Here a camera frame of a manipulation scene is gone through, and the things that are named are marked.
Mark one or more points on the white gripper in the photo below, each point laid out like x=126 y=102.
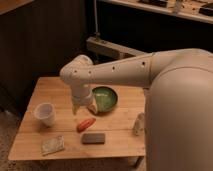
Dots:
x=81 y=95

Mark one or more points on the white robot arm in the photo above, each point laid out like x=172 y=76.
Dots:
x=178 y=107

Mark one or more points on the orange carrot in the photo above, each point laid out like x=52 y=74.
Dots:
x=85 y=124

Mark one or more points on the green bowl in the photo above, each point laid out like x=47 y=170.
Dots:
x=106 y=98

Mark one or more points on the grey rectangular sponge block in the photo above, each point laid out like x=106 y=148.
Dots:
x=93 y=138

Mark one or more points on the wooden table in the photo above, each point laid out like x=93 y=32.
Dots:
x=116 y=125

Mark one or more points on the white crumpled snack bag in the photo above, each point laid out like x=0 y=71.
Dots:
x=52 y=145

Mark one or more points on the small clear bottle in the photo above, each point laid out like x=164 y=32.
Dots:
x=139 y=124

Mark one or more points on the long shelf bench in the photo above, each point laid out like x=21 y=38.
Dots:
x=109 y=49

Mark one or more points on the metal pole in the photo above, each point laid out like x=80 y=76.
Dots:
x=97 y=33

